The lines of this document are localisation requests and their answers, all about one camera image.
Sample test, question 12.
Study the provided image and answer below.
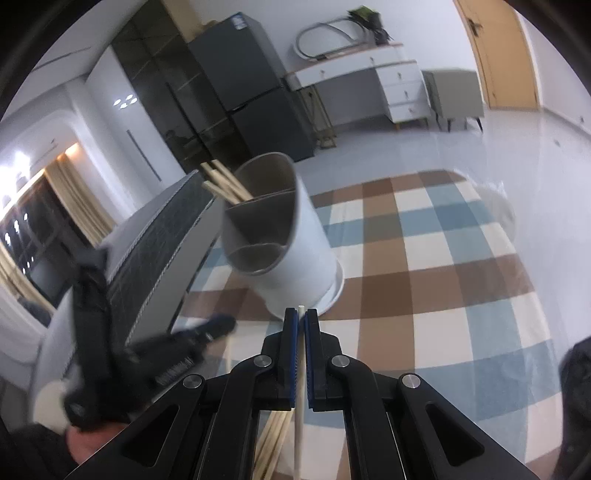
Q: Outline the grey nightstand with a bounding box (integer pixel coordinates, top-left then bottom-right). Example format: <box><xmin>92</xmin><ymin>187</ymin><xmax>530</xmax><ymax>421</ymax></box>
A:
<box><xmin>422</xmin><ymin>69</ymin><xmax>485</xmax><ymax>134</ymax></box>

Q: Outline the black wrapped bouquet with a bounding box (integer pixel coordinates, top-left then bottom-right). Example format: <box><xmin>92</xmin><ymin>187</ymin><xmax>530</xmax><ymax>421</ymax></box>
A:
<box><xmin>347</xmin><ymin>6</ymin><xmax>393</xmax><ymax>46</ymax></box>

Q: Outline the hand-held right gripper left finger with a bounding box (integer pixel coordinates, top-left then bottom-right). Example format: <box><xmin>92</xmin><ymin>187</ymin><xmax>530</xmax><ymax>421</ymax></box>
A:
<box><xmin>65</xmin><ymin>307</ymin><xmax>298</xmax><ymax>480</ymax></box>

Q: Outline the dark glass cabinet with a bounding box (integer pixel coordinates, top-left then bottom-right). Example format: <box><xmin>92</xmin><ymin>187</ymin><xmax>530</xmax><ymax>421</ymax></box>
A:
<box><xmin>111</xmin><ymin>0</ymin><xmax>253</xmax><ymax>174</ymax></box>

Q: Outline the checkered tablecloth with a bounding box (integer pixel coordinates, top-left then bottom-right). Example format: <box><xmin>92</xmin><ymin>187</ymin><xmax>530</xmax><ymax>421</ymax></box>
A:
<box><xmin>175</xmin><ymin>168</ymin><xmax>567</xmax><ymax>480</ymax></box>

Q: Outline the grey bed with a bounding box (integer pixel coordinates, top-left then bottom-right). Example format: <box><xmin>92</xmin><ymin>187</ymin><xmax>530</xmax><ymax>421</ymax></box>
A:
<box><xmin>46</xmin><ymin>168</ymin><xmax>228</xmax><ymax>345</ymax></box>

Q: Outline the wooden chopstick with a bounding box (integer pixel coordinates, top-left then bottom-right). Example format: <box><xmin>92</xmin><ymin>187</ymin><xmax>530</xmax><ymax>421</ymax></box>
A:
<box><xmin>255</xmin><ymin>411</ymin><xmax>280</xmax><ymax>480</ymax></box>
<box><xmin>265</xmin><ymin>410</ymin><xmax>294</xmax><ymax>480</ymax></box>

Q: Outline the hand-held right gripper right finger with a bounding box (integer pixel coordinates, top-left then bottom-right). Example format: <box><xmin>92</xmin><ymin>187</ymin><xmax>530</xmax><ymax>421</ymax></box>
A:
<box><xmin>305</xmin><ymin>308</ymin><xmax>539</xmax><ymax>480</ymax></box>

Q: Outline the dark grey refrigerator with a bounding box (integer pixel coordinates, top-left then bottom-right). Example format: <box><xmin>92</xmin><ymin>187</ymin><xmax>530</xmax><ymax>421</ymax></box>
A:
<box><xmin>187</xmin><ymin>11</ymin><xmax>317</xmax><ymax>162</ymax></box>

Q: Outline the light wood cabinet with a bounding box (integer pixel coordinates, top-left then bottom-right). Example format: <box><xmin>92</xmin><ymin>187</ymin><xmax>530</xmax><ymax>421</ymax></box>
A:
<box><xmin>161</xmin><ymin>0</ymin><xmax>206</xmax><ymax>43</ymax></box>

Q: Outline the person's left hand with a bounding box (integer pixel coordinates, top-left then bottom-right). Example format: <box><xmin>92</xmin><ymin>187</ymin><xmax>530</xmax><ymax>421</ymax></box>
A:
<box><xmin>66</xmin><ymin>422</ymin><xmax>127</xmax><ymax>463</ymax></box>

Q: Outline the clear plastic bag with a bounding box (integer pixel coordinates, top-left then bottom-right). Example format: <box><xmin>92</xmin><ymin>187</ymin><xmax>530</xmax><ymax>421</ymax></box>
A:
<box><xmin>455</xmin><ymin>169</ymin><xmax>509</xmax><ymax>197</ymax></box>

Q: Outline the white utensil holder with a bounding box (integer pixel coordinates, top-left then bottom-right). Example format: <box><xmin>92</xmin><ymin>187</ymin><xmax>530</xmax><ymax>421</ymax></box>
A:
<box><xmin>221</xmin><ymin>152</ymin><xmax>345</xmax><ymax>320</ymax></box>

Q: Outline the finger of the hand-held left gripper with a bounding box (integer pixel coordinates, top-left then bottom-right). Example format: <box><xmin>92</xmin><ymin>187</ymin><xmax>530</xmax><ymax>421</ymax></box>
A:
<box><xmin>173</xmin><ymin>314</ymin><xmax>238</xmax><ymax>347</ymax></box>

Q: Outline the dark window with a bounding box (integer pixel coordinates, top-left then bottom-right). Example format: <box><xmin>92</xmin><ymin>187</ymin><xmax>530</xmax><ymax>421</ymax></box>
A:
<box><xmin>0</xmin><ymin>173</ymin><xmax>93</xmax><ymax>310</ymax></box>

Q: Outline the beige curtain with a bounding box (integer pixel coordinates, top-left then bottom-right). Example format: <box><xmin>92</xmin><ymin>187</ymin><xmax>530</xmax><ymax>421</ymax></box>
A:
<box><xmin>44</xmin><ymin>159</ymin><xmax>116</xmax><ymax>248</ymax></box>

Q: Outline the white dressing desk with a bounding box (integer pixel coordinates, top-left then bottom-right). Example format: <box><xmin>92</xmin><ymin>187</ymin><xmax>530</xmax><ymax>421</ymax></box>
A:
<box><xmin>284</xmin><ymin>42</ymin><xmax>428</xmax><ymax>128</ymax></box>

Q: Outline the person's dark clothed leg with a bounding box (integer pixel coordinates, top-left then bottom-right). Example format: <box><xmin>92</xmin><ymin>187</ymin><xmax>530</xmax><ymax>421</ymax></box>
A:
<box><xmin>551</xmin><ymin>335</ymin><xmax>591</xmax><ymax>480</ymax></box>

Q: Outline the white wardrobe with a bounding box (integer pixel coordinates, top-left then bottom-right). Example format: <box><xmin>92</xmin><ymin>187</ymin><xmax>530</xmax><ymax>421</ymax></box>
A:
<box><xmin>85</xmin><ymin>46</ymin><xmax>190</xmax><ymax>185</ymax></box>

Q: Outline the wooden door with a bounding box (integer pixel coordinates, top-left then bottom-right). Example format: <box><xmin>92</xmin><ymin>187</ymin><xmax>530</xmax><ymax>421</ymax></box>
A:
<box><xmin>452</xmin><ymin>0</ymin><xmax>541</xmax><ymax>110</ymax></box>

